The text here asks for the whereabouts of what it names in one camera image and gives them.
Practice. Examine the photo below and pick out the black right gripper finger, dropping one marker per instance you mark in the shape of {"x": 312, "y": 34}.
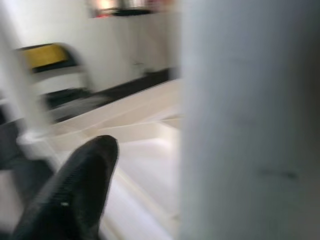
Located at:
{"x": 72, "y": 190}

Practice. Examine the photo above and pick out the white plastic table leg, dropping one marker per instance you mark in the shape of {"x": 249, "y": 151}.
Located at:
{"x": 245, "y": 112}
{"x": 22, "y": 87}

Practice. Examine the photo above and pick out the white plastic children table top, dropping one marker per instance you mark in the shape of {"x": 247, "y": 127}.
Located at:
{"x": 145, "y": 155}

